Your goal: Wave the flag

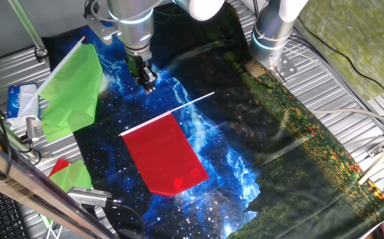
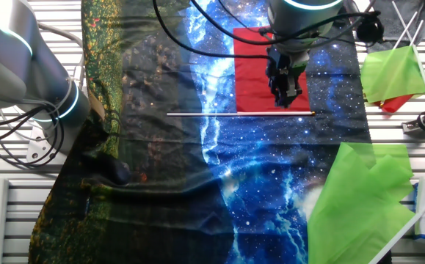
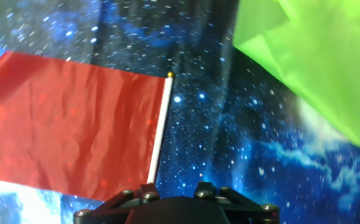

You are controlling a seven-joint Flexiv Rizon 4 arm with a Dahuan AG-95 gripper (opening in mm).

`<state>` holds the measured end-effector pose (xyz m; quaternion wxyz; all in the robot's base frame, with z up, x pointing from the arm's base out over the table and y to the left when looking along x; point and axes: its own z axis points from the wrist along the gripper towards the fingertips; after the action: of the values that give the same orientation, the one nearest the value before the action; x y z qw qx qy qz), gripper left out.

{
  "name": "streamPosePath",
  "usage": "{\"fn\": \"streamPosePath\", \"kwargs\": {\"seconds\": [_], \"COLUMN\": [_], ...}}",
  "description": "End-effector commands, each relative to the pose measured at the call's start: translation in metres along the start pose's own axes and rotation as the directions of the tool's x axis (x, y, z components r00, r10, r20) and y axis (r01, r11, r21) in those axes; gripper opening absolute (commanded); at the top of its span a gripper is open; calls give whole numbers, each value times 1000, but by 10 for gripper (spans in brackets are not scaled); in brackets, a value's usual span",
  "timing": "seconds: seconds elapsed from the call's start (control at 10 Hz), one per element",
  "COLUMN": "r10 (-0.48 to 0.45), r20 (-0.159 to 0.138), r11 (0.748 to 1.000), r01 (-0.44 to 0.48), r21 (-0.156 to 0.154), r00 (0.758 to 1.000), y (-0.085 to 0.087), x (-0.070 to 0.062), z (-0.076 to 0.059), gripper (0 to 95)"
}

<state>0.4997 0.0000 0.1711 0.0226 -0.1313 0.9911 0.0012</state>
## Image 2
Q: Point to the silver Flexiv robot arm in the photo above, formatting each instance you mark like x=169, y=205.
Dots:
x=14, y=73

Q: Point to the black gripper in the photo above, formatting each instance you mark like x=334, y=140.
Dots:
x=287, y=62

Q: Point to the grey towel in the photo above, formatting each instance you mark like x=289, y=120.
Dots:
x=406, y=11

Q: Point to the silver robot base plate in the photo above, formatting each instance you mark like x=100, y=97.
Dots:
x=36, y=150

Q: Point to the small green flag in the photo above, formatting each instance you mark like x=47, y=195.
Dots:
x=399, y=73

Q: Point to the grey camera stand bracket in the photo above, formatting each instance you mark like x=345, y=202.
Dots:
x=417, y=128

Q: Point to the galaxy and meadow printed cloth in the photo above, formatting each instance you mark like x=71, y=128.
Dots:
x=160, y=165

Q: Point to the tan cardboard piece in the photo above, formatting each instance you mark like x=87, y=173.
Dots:
x=95, y=104

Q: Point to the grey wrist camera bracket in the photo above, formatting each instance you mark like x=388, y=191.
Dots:
x=355, y=5

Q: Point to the large green flag white pole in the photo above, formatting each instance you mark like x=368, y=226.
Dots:
x=351, y=205

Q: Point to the red flag with white pole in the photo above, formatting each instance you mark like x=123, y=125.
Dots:
x=252, y=80

